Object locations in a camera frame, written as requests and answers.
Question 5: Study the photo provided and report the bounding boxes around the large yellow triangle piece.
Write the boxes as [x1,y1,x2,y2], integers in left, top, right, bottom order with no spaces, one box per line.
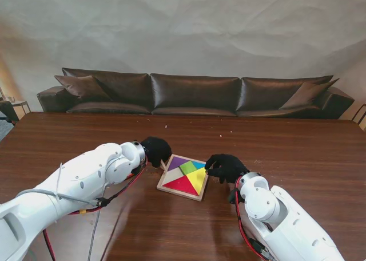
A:
[186,167,209,194]

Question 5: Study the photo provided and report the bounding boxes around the red and black arm cable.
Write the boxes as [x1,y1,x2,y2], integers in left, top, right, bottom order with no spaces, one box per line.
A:
[42,156,149,261]
[228,183,275,261]

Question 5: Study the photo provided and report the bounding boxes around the side table with metal legs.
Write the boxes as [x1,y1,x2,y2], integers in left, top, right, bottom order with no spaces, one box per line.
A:
[0,86,32,126]

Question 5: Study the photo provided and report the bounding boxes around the brown sofa cushion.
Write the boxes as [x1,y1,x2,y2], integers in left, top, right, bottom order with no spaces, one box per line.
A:
[279,78,341,111]
[54,75,112,102]

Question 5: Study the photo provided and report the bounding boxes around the white zip tie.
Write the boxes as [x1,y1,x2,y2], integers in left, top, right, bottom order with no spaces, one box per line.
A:
[54,162,64,206]

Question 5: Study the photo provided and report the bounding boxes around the green square piece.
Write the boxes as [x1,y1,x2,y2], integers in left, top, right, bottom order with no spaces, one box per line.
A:
[178,161,198,176]

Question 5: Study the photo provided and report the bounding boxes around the red and black left arm cable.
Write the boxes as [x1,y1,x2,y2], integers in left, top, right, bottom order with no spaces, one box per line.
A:
[42,156,149,261]

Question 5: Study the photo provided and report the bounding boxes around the large red triangle piece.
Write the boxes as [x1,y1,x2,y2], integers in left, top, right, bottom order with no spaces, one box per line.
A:
[162,176,199,196]

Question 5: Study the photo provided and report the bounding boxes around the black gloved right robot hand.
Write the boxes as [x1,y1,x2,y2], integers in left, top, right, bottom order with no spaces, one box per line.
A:
[205,153,249,185]

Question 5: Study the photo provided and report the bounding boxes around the red and black right arm cable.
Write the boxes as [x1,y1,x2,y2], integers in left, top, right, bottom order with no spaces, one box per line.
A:
[228,183,275,261]

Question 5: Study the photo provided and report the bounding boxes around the square wooden tangram tray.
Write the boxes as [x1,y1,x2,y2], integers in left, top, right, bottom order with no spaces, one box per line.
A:
[156,154,212,202]

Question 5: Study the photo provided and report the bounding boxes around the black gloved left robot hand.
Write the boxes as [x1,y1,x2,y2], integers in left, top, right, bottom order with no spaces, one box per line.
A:
[140,136,173,169]

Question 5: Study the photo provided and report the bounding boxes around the purple triangle piece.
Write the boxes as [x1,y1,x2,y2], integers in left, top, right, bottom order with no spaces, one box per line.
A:
[166,157,190,173]

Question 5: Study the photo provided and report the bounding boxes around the brown leather sofa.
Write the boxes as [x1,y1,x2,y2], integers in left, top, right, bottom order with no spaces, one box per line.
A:
[36,67,356,120]

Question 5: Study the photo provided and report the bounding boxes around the dark metal chair frame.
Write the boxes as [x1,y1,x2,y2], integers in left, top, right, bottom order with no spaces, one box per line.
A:
[351,103,366,131]

